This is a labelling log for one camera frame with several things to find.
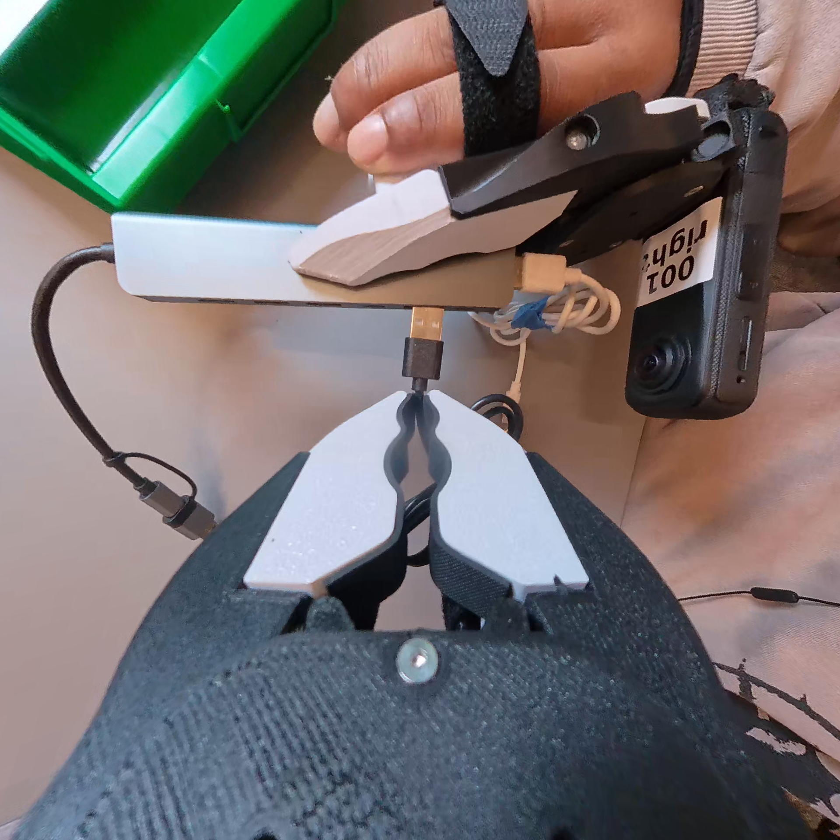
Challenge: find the white usb cable blue tape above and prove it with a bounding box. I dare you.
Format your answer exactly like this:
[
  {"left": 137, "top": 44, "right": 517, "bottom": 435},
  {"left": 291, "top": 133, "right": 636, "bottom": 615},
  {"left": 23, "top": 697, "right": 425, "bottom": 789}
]
[{"left": 469, "top": 252, "right": 622, "bottom": 404}]

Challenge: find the person's beige hoodie torso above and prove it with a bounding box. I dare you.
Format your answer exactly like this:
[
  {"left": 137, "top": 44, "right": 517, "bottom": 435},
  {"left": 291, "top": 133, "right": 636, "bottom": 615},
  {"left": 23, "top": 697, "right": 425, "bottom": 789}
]
[{"left": 620, "top": 289, "right": 840, "bottom": 840}]

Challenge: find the silver usb hub with cable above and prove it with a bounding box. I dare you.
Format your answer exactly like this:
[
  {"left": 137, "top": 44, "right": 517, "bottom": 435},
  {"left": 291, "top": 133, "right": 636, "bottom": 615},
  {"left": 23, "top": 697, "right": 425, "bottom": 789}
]
[{"left": 31, "top": 211, "right": 522, "bottom": 500}]

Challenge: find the green plastic bin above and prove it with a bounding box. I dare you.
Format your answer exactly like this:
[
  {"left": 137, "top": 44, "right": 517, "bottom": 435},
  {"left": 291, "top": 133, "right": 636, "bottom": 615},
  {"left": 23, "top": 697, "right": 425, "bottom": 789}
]
[{"left": 0, "top": 0, "right": 349, "bottom": 214}]

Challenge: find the black usb cable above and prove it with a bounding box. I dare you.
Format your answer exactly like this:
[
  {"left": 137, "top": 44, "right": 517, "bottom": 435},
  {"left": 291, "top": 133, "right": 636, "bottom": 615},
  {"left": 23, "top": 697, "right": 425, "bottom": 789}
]
[{"left": 392, "top": 305, "right": 526, "bottom": 573}]

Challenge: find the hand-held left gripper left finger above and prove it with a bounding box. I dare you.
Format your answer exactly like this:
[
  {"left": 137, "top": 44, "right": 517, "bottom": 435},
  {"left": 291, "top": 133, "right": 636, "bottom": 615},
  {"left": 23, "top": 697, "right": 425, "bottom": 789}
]
[{"left": 243, "top": 389, "right": 420, "bottom": 599}]

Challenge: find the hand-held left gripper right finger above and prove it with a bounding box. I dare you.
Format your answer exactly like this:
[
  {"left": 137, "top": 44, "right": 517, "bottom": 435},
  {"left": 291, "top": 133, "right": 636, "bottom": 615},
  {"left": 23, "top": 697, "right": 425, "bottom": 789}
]
[{"left": 420, "top": 389, "right": 591, "bottom": 602}]

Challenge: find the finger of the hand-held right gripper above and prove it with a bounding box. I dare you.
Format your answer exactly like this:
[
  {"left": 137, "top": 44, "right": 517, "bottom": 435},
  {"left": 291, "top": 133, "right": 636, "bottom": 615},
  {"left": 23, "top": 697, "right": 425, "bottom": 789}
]
[{"left": 290, "top": 168, "right": 573, "bottom": 288}]

